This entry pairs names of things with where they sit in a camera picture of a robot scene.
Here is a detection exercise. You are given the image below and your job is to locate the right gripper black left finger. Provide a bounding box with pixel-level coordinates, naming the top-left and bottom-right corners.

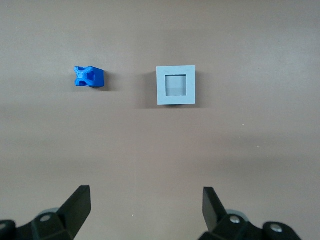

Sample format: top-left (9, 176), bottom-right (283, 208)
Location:
top-left (0, 185), bottom-right (92, 240)

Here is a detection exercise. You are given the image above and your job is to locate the blue plastic insert part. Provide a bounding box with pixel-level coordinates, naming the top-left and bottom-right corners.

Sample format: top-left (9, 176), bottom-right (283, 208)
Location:
top-left (73, 65), bottom-right (105, 90)

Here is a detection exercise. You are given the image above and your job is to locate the gray square base block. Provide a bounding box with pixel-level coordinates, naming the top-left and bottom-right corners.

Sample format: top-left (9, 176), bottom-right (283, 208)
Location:
top-left (156, 65), bottom-right (197, 106)

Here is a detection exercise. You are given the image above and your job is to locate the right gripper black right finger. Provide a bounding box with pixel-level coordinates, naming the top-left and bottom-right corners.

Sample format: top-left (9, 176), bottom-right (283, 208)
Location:
top-left (199, 186), bottom-right (305, 240)

